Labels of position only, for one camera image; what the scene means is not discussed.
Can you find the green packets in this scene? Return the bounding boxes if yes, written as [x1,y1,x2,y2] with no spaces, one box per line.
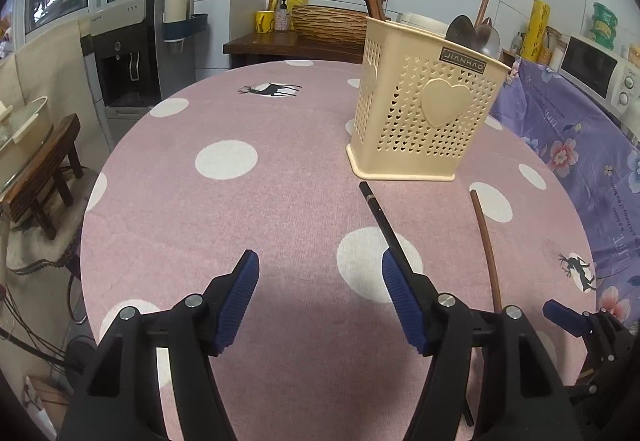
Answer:
[591,2,618,49]

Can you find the cream perforated utensil holder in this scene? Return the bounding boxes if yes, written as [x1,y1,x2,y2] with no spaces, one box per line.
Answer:
[346,16,513,183]

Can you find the pink polka dot tablecloth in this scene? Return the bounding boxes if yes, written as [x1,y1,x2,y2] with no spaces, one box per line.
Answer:
[80,60,598,441]

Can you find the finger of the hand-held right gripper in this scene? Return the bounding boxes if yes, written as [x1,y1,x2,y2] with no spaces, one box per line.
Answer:
[543,299,632,363]

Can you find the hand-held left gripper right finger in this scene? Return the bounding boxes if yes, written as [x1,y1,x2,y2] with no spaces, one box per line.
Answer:
[381,248,583,441]

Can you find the wicker basket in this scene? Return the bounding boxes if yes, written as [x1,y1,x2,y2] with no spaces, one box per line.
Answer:
[291,4,370,47]

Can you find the dark wooden side table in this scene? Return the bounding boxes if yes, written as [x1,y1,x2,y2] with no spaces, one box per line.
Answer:
[223,31,366,70]

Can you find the water dispenser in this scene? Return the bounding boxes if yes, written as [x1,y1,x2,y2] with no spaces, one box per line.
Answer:
[82,0,168,122]

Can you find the wooden stool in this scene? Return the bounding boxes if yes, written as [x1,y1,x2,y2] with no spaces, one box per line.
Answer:
[0,114,85,239]

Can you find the blue plastic holder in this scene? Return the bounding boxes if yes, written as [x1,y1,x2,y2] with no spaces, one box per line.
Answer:
[165,14,210,43]

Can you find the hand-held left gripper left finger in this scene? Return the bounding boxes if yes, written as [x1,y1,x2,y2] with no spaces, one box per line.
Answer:
[59,248,261,441]

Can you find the black cable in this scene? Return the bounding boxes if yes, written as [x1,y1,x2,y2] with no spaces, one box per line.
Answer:
[0,326,83,369]

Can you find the cream plastic tray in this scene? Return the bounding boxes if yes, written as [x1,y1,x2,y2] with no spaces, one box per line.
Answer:
[0,96,53,157]

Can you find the purple floral blanket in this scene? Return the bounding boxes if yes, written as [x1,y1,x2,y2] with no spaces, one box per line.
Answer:
[487,58,640,327]

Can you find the black chopstick with gold band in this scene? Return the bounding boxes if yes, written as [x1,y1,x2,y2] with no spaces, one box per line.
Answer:
[359,181,475,426]

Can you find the white microwave oven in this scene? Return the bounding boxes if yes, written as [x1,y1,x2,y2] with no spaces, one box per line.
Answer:
[559,34,640,109]

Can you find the yellow wrapped roll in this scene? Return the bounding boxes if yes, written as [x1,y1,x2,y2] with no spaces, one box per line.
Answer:
[521,0,551,63]

